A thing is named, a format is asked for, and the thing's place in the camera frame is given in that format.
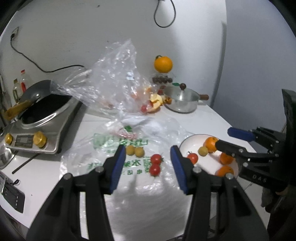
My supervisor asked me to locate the silver induction cooker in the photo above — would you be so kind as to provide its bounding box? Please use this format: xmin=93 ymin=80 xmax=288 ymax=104
xmin=5 ymin=94 xmax=83 ymax=155

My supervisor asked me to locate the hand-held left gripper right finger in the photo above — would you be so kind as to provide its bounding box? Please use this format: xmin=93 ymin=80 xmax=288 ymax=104
xmin=170 ymin=146 xmax=270 ymax=241

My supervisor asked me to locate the black range hood cable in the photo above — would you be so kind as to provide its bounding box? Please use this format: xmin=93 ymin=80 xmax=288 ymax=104
xmin=154 ymin=0 xmax=176 ymax=28

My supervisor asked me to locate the black wok with wooden handle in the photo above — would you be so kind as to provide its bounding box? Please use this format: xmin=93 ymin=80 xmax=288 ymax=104
xmin=5 ymin=80 xmax=55 ymax=121

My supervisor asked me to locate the dark oil bottle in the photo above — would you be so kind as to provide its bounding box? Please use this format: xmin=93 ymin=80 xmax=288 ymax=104
xmin=12 ymin=79 xmax=23 ymax=103

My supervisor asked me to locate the dark flat electronic device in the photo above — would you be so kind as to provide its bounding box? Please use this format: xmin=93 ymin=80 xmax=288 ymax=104
xmin=0 ymin=171 xmax=25 ymax=214

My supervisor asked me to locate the black stick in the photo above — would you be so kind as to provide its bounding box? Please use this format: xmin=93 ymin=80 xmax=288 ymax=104
xmin=12 ymin=154 xmax=39 ymax=174

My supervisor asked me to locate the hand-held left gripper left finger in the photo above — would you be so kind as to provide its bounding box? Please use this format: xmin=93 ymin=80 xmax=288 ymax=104
xmin=26 ymin=145 xmax=126 ymax=241

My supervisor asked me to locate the grey refrigerator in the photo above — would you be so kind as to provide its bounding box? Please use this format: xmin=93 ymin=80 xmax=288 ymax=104
xmin=211 ymin=0 xmax=296 ymax=139

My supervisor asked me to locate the steel dome lid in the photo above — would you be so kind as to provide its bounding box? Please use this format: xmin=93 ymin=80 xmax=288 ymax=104
xmin=0 ymin=139 xmax=15 ymax=171

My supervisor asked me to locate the box of dark round fruits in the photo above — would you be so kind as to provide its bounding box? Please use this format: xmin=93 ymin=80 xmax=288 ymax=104
xmin=152 ymin=75 xmax=173 ymax=84

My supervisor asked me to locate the orange tangerine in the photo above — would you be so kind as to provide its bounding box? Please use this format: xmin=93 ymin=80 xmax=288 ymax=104
xmin=219 ymin=152 xmax=235 ymax=165
xmin=215 ymin=165 xmax=234 ymax=178
xmin=205 ymin=137 xmax=219 ymax=153

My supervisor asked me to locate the steel pot with lid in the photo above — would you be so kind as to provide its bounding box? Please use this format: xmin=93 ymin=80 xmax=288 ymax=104
xmin=163 ymin=83 xmax=210 ymax=114

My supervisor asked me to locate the flat green-printed plastic bag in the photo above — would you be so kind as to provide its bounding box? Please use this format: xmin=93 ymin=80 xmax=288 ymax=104
xmin=60 ymin=116 xmax=197 ymax=241

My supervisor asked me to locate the crumpled clear plastic bag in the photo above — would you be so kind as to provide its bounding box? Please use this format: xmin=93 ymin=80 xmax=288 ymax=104
xmin=50 ymin=39 xmax=167 ymax=126

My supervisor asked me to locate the black cooker cable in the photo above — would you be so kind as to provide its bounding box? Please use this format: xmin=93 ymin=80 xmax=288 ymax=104
xmin=10 ymin=35 xmax=86 ymax=74

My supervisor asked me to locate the cut apple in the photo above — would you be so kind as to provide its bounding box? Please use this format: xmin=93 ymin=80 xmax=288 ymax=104
xmin=149 ymin=93 xmax=165 ymax=113

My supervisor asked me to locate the white plate with dark rim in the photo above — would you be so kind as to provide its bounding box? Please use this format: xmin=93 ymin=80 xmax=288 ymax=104
xmin=179 ymin=134 xmax=240 ymax=179

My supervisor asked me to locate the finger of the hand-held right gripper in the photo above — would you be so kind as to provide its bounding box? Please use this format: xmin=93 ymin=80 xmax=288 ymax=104
xmin=214 ymin=139 xmax=281 ymax=164
xmin=227 ymin=126 xmax=287 ymax=153

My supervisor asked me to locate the large orange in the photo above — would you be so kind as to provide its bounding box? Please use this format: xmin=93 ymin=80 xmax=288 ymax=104
xmin=154 ymin=55 xmax=173 ymax=73

